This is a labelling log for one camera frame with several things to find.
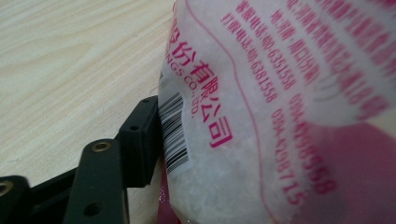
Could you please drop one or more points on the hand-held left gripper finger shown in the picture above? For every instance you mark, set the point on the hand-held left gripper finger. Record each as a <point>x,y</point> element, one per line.
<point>137,149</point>

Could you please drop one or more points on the pink and white salt bag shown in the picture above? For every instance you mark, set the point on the pink and white salt bag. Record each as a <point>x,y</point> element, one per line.
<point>236,155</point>

